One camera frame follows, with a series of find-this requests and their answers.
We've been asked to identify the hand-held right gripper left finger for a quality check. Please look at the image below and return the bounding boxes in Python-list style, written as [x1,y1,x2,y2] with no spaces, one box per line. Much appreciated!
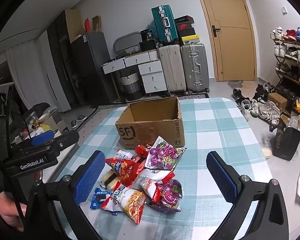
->
[22,150,106,240]

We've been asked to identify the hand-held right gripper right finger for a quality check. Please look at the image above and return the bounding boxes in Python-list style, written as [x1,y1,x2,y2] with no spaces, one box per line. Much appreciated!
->
[206,151,289,240]

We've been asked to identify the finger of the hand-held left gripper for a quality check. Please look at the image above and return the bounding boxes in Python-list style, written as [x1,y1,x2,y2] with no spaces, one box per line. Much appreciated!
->
[31,131,58,146]
[49,131,80,153]

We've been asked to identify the yellow cake packet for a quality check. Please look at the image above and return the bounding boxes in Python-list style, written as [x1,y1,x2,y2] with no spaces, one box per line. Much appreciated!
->
[101,171,123,190]

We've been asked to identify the blue cookie packet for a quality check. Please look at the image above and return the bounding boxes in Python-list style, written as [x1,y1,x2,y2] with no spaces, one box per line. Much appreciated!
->
[90,187,113,210]

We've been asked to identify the red chip bag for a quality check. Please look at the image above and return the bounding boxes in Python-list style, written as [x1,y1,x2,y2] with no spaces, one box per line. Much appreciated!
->
[105,157,140,188]

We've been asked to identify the small white snack packet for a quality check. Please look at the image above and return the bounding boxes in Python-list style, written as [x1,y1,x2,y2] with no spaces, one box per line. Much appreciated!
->
[115,149,135,160]

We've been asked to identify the orange noodle snack bag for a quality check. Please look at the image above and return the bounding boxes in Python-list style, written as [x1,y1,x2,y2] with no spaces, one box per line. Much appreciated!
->
[100,186,148,225]

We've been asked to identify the small purple candy bag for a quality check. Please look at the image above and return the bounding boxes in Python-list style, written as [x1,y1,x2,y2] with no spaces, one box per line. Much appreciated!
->
[147,179,183,213]

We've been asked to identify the small red snack packet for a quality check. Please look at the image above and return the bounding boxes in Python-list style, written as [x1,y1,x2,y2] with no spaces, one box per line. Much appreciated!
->
[134,144,153,158]

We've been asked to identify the white red-edged snack bag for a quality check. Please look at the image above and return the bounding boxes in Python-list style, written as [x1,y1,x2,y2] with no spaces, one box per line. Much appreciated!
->
[132,169,175,203]

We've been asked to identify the large purple candy bag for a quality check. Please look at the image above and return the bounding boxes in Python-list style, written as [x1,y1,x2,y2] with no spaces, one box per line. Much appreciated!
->
[144,136,187,172]

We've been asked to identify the brown cardboard box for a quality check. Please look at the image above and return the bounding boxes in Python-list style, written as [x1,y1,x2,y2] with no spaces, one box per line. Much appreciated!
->
[115,96,185,150]

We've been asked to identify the person's left hand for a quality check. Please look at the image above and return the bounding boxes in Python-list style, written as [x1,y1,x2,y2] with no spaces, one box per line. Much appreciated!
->
[0,171,43,232]

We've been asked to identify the white bowl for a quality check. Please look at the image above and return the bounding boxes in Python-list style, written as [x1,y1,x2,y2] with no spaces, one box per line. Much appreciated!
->
[37,107,59,122]

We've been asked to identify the dark cloth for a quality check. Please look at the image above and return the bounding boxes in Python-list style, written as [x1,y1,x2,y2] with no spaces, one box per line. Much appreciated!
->
[27,102,49,115]

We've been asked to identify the beige slipper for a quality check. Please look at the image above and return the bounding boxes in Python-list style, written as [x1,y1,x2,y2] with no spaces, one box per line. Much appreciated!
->
[261,146,273,160]

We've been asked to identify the black bag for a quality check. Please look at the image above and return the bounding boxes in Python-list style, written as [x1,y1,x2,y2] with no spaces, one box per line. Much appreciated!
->
[269,119,300,162]

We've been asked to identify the dark glass wardrobe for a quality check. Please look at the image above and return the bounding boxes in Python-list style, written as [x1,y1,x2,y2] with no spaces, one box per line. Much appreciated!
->
[46,9,83,112]

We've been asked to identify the dark grey fridge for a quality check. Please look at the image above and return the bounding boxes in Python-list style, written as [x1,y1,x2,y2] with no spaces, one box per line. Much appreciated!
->
[70,32,117,105]

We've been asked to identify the white curtain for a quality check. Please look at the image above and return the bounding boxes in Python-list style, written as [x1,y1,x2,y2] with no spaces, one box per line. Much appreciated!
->
[5,36,55,110]

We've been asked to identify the scattered group of sneakers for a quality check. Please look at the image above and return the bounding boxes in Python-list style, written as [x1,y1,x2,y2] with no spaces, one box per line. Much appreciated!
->
[231,82,282,125]

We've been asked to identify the woven laundry basket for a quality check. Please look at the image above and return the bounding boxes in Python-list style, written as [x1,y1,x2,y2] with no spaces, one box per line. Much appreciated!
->
[119,70,143,100]

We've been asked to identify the small cardboard box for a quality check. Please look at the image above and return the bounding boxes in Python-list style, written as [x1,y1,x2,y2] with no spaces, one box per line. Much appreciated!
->
[267,92,288,110]

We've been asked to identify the white desk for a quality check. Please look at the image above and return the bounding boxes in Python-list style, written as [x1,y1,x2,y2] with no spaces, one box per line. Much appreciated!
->
[102,50,163,98]

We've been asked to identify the white drawer cabinet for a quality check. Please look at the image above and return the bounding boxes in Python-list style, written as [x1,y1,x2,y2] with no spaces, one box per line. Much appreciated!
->
[138,60,167,94]

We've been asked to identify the grey-framed oval mirror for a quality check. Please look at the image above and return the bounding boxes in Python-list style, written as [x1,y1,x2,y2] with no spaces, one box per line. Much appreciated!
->
[113,32,143,55]

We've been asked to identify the silver suitcase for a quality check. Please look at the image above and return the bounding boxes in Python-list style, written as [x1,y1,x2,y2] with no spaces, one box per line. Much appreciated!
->
[180,42,210,94]

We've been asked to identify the wooden shoe rack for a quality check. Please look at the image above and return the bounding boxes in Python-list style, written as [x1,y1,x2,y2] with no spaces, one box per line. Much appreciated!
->
[274,37,300,117]

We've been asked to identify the brown cardboard pieces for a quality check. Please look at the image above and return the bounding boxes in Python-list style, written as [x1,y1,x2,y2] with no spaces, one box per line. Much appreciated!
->
[92,15,102,33]

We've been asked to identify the beige suitcase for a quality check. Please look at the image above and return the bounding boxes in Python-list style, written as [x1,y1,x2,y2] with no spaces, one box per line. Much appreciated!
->
[158,44,187,96]

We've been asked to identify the black case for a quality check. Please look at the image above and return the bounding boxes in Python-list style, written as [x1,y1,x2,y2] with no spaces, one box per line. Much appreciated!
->
[139,40,157,52]

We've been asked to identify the wooden door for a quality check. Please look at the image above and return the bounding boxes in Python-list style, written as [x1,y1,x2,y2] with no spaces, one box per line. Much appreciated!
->
[192,0,257,82]

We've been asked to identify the black tin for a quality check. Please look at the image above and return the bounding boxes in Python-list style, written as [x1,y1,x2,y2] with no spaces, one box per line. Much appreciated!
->
[140,29,153,42]

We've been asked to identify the yellow and black shoebox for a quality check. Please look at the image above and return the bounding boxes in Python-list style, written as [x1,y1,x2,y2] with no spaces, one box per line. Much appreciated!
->
[179,35,200,45]

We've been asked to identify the teal suitcase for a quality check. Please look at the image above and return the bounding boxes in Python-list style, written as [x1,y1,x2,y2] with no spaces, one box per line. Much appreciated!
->
[151,4,179,43]

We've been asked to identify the red shoebox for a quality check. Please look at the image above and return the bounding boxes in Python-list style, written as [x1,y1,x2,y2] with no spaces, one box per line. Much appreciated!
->
[176,22,193,32]

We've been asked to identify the black cable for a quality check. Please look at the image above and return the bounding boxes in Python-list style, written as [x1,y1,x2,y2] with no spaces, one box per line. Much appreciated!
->
[0,144,25,224]

